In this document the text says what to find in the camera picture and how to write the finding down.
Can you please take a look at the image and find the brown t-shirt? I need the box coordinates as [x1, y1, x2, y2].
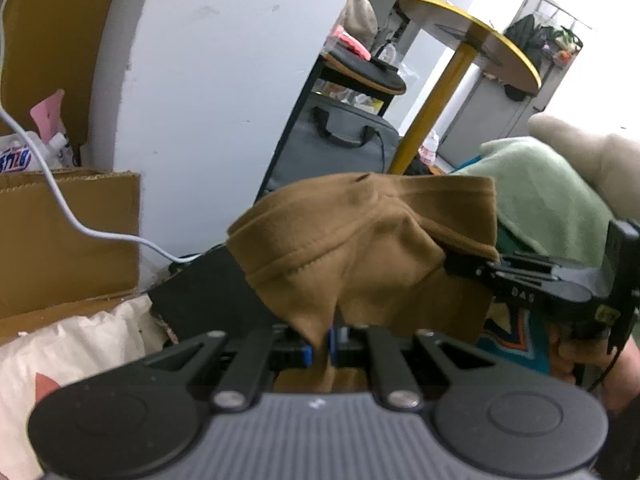
[227, 174, 498, 393]

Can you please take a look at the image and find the person's right hand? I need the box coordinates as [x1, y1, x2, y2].
[548, 324, 639, 414]

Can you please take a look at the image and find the teal patterned garment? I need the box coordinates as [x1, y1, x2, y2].
[474, 224, 557, 377]

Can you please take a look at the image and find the light green garment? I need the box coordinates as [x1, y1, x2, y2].
[454, 136, 614, 266]

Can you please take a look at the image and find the cream plush object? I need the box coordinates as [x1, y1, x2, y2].
[527, 113, 639, 221]

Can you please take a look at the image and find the grey suitcase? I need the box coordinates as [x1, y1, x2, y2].
[264, 94, 400, 194]

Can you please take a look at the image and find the cream bear print bedsheet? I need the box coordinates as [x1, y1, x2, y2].
[1, 295, 166, 479]

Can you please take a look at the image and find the yellow round side table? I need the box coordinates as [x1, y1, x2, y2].
[388, 0, 541, 174]

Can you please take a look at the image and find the purple snack package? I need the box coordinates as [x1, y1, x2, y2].
[0, 89, 74, 174]

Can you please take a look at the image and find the brown cardboard sheet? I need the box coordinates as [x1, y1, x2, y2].
[0, 0, 142, 321]

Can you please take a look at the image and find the white cable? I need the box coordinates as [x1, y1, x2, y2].
[0, 0, 202, 265]

